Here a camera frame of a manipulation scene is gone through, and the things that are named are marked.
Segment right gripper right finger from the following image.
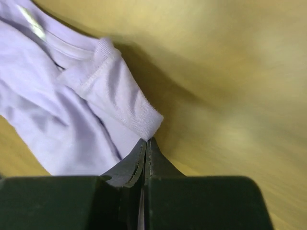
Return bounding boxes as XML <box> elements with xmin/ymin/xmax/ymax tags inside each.
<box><xmin>144</xmin><ymin>139</ymin><xmax>273</xmax><ymax>230</ymax></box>

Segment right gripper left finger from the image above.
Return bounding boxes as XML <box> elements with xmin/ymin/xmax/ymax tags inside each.
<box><xmin>0</xmin><ymin>140</ymin><xmax>146</xmax><ymax>230</ymax></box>

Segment purple t shirt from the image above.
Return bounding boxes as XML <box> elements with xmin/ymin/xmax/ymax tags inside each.
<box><xmin>0</xmin><ymin>0</ymin><xmax>163</xmax><ymax>175</ymax></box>

